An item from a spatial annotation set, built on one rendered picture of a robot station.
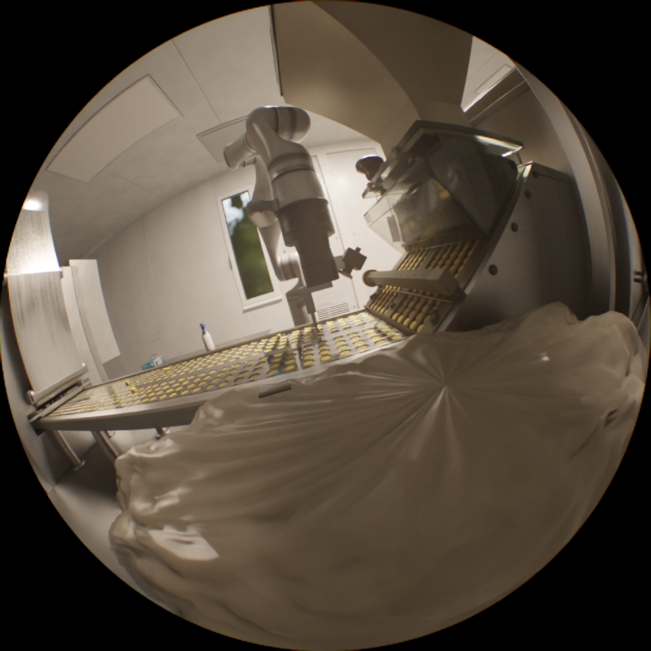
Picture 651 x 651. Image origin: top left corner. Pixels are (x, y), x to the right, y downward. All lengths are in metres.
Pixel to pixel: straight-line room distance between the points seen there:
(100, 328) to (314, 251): 0.87
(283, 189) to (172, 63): 1.70
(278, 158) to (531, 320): 0.33
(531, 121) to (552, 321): 0.40
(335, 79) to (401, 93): 0.13
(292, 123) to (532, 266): 0.38
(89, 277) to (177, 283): 2.18
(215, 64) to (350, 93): 1.60
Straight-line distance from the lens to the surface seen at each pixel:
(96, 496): 0.56
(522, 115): 0.51
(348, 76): 0.41
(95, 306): 1.00
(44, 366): 0.72
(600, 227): 0.33
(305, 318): 0.77
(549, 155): 0.48
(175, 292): 3.12
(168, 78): 1.99
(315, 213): 0.30
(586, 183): 0.34
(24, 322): 0.72
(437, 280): 0.19
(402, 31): 0.41
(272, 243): 0.73
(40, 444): 0.76
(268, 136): 0.36
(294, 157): 0.34
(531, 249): 0.28
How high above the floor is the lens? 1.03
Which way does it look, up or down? 13 degrees down
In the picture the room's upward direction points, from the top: 15 degrees counter-clockwise
